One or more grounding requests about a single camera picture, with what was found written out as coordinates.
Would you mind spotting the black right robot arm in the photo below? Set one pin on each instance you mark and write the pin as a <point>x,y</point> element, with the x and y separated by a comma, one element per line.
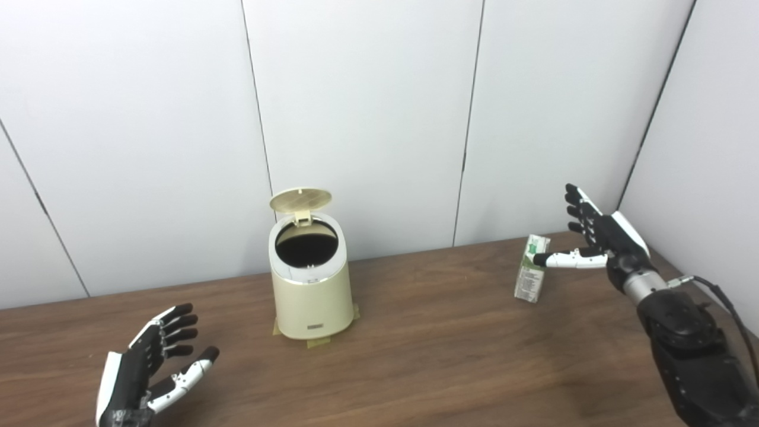
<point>688,338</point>

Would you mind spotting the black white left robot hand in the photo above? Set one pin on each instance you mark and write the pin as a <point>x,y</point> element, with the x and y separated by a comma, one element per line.
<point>130,373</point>

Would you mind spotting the cream round bin lid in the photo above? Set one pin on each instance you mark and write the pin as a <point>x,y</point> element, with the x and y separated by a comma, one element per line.
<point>299,200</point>

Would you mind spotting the green white milk carton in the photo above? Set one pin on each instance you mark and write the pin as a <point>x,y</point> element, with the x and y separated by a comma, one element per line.
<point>531,284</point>

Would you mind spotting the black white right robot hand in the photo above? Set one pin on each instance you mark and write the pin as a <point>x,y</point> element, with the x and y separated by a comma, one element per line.
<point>616,243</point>

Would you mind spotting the cream-colored round bin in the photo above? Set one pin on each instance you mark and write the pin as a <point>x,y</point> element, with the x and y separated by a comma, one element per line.
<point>311,305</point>

